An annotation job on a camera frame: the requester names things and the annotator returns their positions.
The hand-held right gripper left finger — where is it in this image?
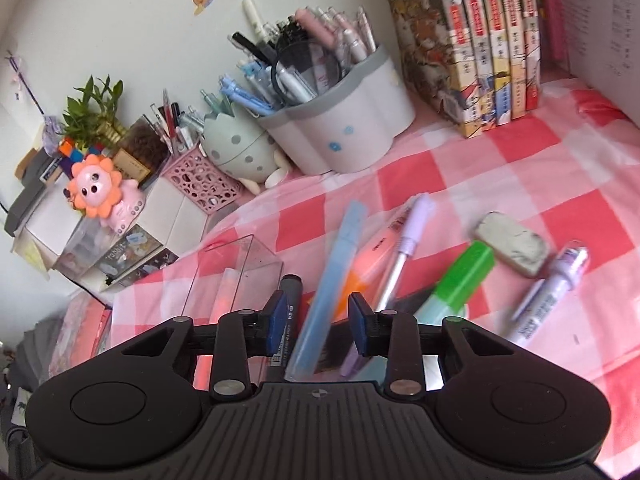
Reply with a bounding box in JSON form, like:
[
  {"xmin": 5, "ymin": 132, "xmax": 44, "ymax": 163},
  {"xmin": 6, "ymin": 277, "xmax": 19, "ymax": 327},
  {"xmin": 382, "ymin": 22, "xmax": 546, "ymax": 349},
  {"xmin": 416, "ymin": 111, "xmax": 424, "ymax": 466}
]
[{"xmin": 122, "ymin": 290, "xmax": 291, "ymax": 402}]

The clear plastic pencil box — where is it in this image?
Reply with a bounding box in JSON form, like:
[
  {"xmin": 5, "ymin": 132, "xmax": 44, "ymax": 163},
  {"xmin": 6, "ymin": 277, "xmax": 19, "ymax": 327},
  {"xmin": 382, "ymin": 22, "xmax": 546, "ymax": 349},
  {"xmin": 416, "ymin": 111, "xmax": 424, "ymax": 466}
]
[{"xmin": 182, "ymin": 234, "xmax": 287, "ymax": 326}]

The row of cartoon books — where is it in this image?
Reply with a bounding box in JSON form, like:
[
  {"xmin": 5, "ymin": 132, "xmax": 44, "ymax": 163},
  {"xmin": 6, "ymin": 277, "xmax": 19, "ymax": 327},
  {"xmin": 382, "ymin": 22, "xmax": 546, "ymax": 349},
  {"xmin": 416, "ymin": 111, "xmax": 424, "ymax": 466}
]
[{"xmin": 378, "ymin": 0, "xmax": 483, "ymax": 139}]

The pink checkered tablecloth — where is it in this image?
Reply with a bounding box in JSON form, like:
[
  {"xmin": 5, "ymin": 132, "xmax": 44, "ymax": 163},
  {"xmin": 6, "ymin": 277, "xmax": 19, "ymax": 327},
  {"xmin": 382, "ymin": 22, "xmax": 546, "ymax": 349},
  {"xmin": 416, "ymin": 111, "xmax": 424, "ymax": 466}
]
[{"xmin": 110, "ymin": 75, "xmax": 640, "ymax": 476}]

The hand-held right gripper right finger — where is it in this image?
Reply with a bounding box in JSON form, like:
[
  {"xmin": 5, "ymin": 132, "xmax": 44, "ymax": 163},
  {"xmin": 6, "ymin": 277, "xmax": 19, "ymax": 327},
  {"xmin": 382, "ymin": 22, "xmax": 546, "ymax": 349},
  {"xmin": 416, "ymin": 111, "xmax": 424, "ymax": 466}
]
[{"xmin": 348, "ymin": 292, "xmax": 516, "ymax": 399}]

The pink patterned cloth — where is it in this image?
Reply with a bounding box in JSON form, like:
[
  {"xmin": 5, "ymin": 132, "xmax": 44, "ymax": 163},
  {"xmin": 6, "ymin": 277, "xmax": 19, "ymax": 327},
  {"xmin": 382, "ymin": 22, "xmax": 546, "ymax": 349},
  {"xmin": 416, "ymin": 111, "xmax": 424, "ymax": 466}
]
[{"xmin": 47, "ymin": 294, "xmax": 113, "ymax": 378}]

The purple cartoon print pen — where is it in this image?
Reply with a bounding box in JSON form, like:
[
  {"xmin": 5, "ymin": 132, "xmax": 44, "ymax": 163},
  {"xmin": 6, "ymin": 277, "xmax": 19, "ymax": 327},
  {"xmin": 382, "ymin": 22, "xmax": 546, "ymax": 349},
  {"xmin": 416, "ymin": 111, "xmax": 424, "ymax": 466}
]
[{"xmin": 506, "ymin": 241, "xmax": 592, "ymax": 347}]

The clear plastic drawer box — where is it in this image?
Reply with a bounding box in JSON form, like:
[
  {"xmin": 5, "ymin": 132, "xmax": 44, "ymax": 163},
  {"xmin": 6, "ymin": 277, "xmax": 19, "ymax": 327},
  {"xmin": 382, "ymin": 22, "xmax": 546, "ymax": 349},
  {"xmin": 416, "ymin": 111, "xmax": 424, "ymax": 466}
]
[{"xmin": 52, "ymin": 212, "xmax": 113, "ymax": 281}]

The white eraser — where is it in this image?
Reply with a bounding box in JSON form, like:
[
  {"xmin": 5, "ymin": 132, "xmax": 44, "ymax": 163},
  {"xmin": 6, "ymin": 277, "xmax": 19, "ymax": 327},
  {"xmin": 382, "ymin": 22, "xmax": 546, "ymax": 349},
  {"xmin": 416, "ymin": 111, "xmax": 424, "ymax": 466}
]
[{"xmin": 472, "ymin": 211, "xmax": 552, "ymax": 279}]

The green bamboo plant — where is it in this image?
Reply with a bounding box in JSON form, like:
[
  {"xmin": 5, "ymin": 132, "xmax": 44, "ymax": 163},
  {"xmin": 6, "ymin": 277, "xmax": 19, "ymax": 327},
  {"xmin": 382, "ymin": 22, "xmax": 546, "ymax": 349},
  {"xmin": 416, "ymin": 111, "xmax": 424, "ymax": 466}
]
[{"xmin": 60, "ymin": 75, "xmax": 128, "ymax": 148}]

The purple plastic bag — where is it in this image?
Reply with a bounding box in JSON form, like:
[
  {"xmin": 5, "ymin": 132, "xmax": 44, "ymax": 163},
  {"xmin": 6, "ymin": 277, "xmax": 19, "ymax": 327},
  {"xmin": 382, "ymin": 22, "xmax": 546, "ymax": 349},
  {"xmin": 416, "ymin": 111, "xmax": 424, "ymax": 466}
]
[{"xmin": 42, "ymin": 114, "xmax": 65, "ymax": 153}]

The black marker pen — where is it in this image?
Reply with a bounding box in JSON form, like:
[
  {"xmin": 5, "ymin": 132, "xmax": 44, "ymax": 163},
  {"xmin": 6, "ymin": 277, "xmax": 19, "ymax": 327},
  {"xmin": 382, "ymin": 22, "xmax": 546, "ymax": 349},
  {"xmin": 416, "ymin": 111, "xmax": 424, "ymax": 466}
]
[{"xmin": 267, "ymin": 274, "xmax": 302, "ymax": 383}]

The white drawer organiser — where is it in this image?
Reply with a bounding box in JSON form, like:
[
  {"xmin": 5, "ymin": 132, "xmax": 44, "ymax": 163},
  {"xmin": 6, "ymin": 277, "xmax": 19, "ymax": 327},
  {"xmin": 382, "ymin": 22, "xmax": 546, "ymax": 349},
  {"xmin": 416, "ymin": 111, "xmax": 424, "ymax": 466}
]
[{"xmin": 92, "ymin": 175, "xmax": 211, "ymax": 293}]

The white printed booklet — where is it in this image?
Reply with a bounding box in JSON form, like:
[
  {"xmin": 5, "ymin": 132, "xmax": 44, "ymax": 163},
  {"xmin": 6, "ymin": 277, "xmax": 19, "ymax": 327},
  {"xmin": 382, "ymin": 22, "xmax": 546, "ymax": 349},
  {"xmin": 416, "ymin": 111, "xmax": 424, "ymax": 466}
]
[{"xmin": 552, "ymin": 0, "xmax": 640, "ymax": 126}]

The green capped highlighter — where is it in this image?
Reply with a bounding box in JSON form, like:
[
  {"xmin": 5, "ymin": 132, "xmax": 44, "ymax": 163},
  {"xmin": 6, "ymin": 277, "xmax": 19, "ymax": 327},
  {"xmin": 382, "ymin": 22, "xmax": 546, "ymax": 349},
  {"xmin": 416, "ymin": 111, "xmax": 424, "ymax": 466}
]
[{"xmin": 412, "ymin": 240, "xmax": 496, "ymax": 328}]

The white storage box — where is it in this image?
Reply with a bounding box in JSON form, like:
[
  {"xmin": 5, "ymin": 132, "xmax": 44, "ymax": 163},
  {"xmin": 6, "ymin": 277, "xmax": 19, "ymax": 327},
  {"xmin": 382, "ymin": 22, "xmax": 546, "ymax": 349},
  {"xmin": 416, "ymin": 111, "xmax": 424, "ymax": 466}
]
[{"xmin": 22, "ymin": 180, "xmax": 88, "ymax": 258}]

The clear jar with brown contents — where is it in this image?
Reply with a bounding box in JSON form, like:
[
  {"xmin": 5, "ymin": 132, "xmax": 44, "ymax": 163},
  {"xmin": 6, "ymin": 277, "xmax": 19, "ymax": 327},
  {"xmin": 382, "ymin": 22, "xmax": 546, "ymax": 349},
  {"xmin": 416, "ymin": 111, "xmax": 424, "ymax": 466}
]
[{"xmin": 112, "ymin": 115, "xmax": 171, "ymax": 186}]

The bunch of red black pens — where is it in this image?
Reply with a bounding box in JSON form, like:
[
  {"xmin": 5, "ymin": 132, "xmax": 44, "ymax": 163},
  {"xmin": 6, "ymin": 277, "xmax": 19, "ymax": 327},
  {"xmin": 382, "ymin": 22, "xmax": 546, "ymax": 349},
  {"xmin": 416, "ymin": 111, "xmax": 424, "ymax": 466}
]
[{"xmin": 142, "ymin": 87, "xmax": 206, "ymax": 158}]

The white cloud shaped pen holder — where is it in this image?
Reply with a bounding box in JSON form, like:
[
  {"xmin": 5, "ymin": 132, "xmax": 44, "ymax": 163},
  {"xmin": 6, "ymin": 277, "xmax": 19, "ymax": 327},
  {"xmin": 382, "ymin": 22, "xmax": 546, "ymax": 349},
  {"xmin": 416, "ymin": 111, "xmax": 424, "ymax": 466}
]
[{"xmin": 257, "ymin": 42, "xmax": 417, "ymax": 176}]

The colourful puzzle cube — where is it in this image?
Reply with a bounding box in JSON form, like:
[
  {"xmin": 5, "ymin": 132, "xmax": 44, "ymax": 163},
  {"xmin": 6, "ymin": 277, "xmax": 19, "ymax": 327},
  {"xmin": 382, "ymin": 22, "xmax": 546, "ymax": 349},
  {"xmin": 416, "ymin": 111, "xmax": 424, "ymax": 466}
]
[{"xmin": 57, "ymin": 137, "xmax": 108, "ymax": 161}]

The purple pen with clear barrel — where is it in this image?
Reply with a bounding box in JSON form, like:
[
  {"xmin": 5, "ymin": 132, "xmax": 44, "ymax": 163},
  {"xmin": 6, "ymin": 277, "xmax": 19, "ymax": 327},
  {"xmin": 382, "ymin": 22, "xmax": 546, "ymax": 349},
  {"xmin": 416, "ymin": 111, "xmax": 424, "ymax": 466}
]
[{"xmin": 372, "ymin": 194, "xmax": 435, "ymax": 313}]

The black box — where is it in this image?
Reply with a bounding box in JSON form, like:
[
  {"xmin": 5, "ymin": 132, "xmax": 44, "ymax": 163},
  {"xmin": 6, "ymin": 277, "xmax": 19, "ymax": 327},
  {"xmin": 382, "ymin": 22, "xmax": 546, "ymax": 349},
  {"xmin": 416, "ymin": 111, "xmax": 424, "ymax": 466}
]
[{"xmin": 4, "ymin": 177, "xmax": 48, "ymax": 237}]

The pink lion toy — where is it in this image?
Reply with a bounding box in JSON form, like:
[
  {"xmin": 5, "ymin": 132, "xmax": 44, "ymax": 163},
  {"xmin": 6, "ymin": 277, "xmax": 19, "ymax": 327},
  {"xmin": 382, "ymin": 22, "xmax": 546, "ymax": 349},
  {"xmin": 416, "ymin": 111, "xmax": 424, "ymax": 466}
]
[{"xmin": 62, "ymin": 154, "xmax": 147, "ymax": 235}]

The bunch of blue pink pens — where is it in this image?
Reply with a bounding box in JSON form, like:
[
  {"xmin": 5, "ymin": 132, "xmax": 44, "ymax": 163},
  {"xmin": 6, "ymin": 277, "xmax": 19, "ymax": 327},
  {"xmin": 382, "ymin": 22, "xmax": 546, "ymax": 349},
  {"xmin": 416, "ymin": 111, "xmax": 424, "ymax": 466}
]
[{"xmin": 217, "ymin": 0, "xmax": 379, "ymax": 117}]

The bunch of grey green pens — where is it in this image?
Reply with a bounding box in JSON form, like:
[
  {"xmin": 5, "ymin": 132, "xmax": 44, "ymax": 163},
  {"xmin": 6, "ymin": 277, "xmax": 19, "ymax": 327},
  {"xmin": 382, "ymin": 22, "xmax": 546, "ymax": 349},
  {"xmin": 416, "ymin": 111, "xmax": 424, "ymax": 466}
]
[{"xmin": 199, "ymin": 87, "xmax": 236, "ymax": 118}]

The yellow sticky note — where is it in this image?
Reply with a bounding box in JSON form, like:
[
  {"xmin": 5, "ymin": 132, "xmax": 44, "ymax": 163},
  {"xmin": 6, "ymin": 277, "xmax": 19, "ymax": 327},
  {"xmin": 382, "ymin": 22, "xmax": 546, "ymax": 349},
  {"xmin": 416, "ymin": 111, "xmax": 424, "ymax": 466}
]
[{"xmin": 11, "ymin": 232, "xmax": 53, "ymax": 281}]

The pink perforated pen holder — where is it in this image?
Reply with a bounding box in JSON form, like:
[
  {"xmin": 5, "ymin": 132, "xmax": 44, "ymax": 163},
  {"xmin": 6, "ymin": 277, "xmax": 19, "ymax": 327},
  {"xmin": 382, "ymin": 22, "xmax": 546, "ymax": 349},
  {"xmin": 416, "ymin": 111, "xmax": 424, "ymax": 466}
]
[{"xmin": 161, "ymin": 147, "xmax": 243, "ymax": 216}]

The black rimmed magnifying glass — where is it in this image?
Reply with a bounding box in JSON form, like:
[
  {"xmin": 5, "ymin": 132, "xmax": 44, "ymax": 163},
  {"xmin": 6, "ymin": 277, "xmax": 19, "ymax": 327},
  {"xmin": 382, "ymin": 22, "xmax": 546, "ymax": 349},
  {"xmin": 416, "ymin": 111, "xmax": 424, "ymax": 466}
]
[{"xmin": 270, "ymin": 42, "xmax": 346, "ymax": 108}]

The orange highlighter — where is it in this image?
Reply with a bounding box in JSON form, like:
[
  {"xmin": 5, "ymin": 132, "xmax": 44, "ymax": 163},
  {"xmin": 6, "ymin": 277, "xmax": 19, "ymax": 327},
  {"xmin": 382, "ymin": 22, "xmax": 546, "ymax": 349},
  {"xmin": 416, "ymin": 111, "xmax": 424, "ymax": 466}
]
[{"xmin": 345, "ymin": 210, "xmax": 418, "ymax": 321}]

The illustrated paperback book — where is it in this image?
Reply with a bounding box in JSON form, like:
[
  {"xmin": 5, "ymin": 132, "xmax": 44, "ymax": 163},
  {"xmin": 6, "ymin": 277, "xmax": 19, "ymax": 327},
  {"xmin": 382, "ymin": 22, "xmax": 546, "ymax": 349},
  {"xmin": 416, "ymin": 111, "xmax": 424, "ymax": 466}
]
[
  {"xmin": 452, "ymin": 0, "xmax": 499, "ymax": 133},
  {"xmin": 494, "ymin": 0, "xmax": 529, "ymax": 120},
  {"xmin": 474, "ymin": 0, "xmax": 514, "ymax": 126},
  {"xmin": 514, "ymin": 0, "xmax": 544, "ymax": 112}
]

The green egg shaped pen holder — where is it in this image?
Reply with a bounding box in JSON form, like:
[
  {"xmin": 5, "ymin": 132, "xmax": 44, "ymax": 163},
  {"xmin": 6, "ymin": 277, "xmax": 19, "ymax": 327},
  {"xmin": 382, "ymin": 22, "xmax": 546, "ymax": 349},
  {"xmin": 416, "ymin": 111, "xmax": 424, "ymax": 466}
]
[{"xmin": 200, "ymin": 105, "xmax": 291, "ymax": 196}]

